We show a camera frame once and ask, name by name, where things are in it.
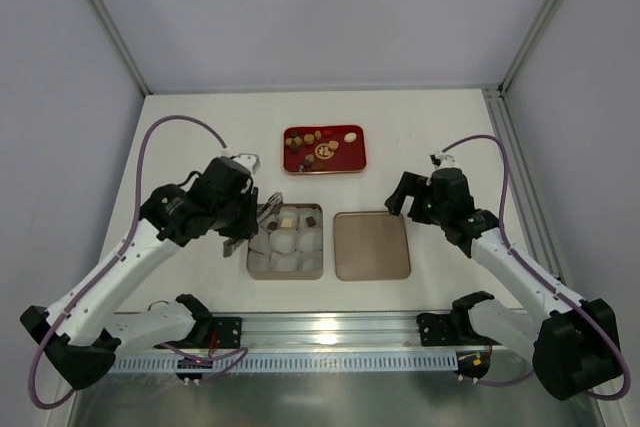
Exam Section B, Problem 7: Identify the red rectangular tray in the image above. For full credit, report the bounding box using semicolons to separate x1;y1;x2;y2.
282;124;367;175

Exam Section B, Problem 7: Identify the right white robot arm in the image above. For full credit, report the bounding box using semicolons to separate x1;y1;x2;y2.
385;167;629;400

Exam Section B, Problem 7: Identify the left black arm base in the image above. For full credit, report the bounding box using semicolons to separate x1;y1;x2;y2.
168;294;242;350

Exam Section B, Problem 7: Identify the gold tin lid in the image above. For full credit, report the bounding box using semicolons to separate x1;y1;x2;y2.
333;211;411;282

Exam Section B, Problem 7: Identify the aluminium frame post right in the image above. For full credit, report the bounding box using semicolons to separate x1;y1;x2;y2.
498;0;564;96

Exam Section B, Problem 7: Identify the gold tin box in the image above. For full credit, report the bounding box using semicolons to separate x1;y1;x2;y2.
246;203;324;281

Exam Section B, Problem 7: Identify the aluminium frame post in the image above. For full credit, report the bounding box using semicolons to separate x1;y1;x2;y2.
86;0;152;97
498;0;564;96

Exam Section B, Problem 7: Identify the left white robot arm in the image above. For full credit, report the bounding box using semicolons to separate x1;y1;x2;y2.
20;153;260;391

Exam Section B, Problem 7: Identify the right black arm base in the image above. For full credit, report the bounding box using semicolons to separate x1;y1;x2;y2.
416;291;495;347

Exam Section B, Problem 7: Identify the white oval chocolate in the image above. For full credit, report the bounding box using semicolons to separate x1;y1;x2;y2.
344;132;357;143

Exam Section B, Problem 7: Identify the aluminium frame post left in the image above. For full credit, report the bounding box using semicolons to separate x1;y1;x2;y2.
86;0;152;97

